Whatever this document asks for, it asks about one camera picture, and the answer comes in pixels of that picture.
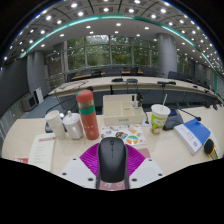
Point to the black handheld microphone yellow band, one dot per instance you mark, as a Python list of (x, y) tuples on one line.
[(210, 148)]

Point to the dark office chairs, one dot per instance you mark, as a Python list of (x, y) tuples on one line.
[(113, 71)]

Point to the white document red header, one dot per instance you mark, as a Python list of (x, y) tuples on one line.
[(41, 151)]

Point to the red thermos bottle green band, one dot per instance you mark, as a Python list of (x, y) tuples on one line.
[(88, 116)]

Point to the round ceiling lights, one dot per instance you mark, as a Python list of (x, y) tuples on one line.
[(118, 24)]

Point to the blue and white book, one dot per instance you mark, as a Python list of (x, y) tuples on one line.
[(193, 135)]

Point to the beige desk organizer box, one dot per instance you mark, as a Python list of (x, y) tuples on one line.
[(116, 111)]

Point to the green printed cup with straw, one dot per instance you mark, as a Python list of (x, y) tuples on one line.
[(159, 120)]

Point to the pink printed mouse pad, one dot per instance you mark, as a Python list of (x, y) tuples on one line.
[(144, 152)]

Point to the long curved conference desk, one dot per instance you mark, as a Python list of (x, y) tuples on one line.
[(100, 82)]

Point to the colourful sticker sheet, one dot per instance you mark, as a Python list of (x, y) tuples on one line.
[(130, 135)]

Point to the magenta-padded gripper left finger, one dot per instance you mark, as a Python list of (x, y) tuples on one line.
[(76, 171)]

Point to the black computer mouse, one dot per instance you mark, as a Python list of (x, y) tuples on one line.
[(112, 160)]

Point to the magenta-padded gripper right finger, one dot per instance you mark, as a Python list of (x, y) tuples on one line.
[(146, 171)]

